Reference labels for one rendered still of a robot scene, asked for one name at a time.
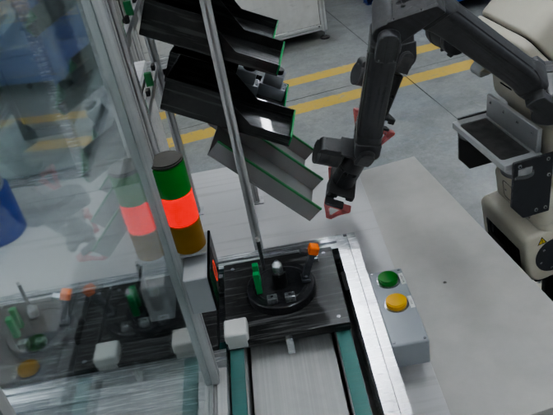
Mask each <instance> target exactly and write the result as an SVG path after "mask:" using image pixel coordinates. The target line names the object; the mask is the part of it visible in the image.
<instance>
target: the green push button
mask: <svg viewBox="0 0 553 415"><path fill-rule="evenodd" d="M378 281H379V284H380V285H381V286H383V287H392V286H394V285H396V284H397V282H398V276H397V274H396V273H395V272H392V271H384V272H382V273H380V274H379V275H378Z"/></svg>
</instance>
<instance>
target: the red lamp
mask: <svg viewBox="0 0 553 415"><path fill-rule="evenodd" d="M161 202H162V204H163V208H164V210H165V215H166V217H167V221H168V223H169V226H170V227H173V228H183V227H186V226H190V225H192V224H193V223H194V222H195V221H196V220H197V219H198V217H199V214H198V208H197V205H196V202H195V198H194V196H193V190H192V187H191V190H190V191H189V193H188V194H186V195H185V196H183V197H182V198H178V199H175V200H164V199H162V200H161Z"/></svg>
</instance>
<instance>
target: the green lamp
mask: <svg viewBox="0 0 553 415"><path fill-rule="evenodd" d="M152 173H153V175H154V178H155V181H156V186H157V188H158V191H159V194H160V198H161V199H164V200H175V199H178V198H182V197H183V196H185V195H186V194H188V193H189V191H190V190H191V184H190V180H189V177H188V172H187V169H186V165H185V163H184V159H183V160H182V161H181V162H180V163H179V164H178V165H177V166H176V167H174V168H172V169H169V170H153V171H152Z"/></svg>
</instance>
